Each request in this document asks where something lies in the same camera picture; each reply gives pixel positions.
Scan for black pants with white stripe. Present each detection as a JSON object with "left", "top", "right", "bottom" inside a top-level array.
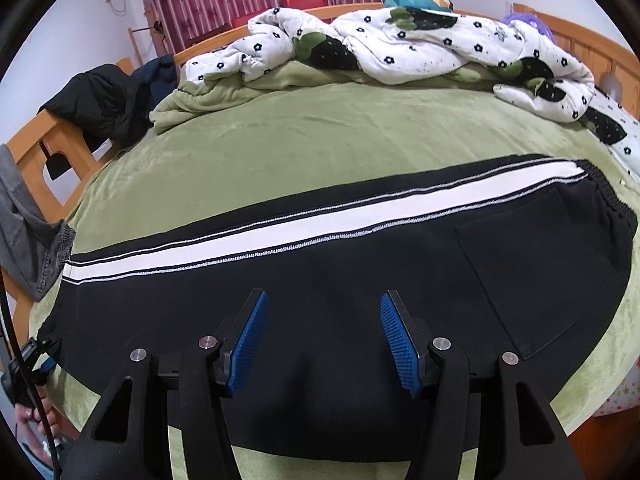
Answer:
[{"left": 38, "top": 155, "right": 639, "bottom": 462}]

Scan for person's left hand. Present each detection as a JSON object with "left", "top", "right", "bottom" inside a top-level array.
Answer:
[{"left": 14, "top": 388, "right": 60, "bottom": 467}]

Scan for grey jeans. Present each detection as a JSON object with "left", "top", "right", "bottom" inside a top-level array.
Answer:
[{"left": 0, "top": 144, "right": 76, "bottom": 301}]

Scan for white floral quilt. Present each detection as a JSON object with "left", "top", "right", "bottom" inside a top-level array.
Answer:
[{"left": 184, "top": 6, "right": 639, "bottom": 177}]

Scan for purple cloth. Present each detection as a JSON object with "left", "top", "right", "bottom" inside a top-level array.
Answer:
[{"left": 500, "top": 12, "right": 555, "bottom": 44}]

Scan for teal patterned pillow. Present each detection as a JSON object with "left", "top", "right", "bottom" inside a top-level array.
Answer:
[{"left": 381, "top": 0, "right": 454, "bottom": 12}]

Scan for black cable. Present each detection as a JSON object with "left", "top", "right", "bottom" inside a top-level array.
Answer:
[{"left": 0, "top": 268, "right": 64, "bottom": 480}]

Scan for wooden bed frame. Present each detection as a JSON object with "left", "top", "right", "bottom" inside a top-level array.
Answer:
[{"left": 2, "top": 2, "right": 639, "bottom": 344}]

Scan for black jacket on bed frame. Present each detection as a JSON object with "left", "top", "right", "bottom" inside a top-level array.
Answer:
[{"left": 40, "top": 64, "right": 151, "bottom": 152}]

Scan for navy garment on frame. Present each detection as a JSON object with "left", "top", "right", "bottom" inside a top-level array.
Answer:
[{"left": 132, "top": 54, "right": 178, "bottom": 92}]

